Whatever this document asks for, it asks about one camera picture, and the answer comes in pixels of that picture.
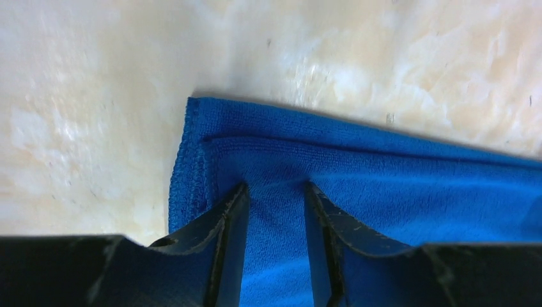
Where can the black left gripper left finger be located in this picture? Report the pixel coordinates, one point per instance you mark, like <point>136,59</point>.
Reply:
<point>201,264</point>

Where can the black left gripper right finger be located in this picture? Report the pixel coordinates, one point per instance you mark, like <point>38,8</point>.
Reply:
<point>352,264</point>

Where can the blue towel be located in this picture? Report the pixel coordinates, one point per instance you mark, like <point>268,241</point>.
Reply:
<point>409,189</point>

